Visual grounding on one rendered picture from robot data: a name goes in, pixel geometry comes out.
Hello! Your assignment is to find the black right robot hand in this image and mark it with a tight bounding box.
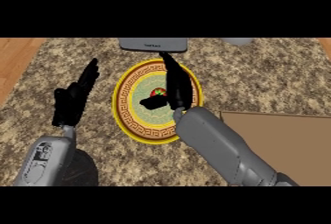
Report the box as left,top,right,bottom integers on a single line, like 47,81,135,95
138,51,193,111

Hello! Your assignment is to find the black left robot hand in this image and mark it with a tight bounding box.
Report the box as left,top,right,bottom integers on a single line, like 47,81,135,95
50,57,100,128

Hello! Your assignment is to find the red tomato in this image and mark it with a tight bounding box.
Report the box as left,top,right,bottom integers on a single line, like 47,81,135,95
149,87,168,98

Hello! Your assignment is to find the yellow patterned round plate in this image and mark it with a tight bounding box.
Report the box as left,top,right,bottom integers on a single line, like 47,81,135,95
110,58,203,145

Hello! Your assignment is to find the grey rectangular tray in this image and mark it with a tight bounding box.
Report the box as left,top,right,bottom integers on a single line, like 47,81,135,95
116,38,190,54

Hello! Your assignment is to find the pale grey round object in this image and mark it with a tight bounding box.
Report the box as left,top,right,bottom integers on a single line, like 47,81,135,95
220,38,253,46

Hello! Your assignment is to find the brown flat board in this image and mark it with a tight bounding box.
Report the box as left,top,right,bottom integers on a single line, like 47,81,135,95
218,110,331,187

